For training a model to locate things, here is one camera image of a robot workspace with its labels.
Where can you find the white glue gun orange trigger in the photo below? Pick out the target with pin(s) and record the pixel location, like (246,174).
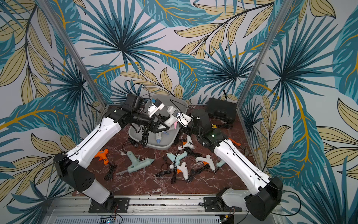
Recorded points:
(181,169)

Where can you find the large white pink glue gun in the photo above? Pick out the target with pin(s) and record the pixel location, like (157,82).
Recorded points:
(172,122)

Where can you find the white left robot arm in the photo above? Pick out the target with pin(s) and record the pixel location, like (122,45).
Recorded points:
(72,166)

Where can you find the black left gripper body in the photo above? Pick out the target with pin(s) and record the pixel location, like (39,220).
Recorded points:
(151,127)

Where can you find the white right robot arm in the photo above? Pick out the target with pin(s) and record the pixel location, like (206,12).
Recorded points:
(264,192)

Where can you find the black tool case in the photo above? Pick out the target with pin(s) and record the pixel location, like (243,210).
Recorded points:
(223,110)

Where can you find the aluminium frame post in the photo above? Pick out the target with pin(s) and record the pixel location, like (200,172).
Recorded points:
(266,46)
(60,30)

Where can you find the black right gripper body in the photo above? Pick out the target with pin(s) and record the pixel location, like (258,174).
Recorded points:
(189,127)

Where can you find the white glue gun red switch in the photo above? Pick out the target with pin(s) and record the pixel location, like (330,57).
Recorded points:
(187,144)

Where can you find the white blue-tip glue gun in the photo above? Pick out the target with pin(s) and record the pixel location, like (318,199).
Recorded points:
(158,137)

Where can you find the large mint green glue gun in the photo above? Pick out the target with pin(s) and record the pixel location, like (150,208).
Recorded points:
(137,164)

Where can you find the mint glue gun right side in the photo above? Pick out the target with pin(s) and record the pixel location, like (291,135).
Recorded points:
(220,163)

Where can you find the left aluminium frame post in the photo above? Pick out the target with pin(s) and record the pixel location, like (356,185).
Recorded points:
(60,30)

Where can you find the small mint glue gun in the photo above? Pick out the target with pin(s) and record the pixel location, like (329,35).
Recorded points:
(176,158)

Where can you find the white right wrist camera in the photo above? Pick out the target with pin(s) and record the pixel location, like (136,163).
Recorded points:
(182,118)

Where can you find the orange handled pliers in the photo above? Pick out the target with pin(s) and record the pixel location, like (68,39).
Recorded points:
(243,149)

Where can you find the grey plastic storage box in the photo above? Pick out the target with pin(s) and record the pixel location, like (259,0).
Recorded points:
(166,139)

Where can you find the right aluminium frame post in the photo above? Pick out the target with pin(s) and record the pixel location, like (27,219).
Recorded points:
(266,46)

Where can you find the white glue gun long nozzle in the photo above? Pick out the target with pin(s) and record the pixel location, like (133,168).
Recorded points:
(207,160)

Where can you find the front aluminium rail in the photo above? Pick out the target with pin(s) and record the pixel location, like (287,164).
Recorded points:
(147,209)

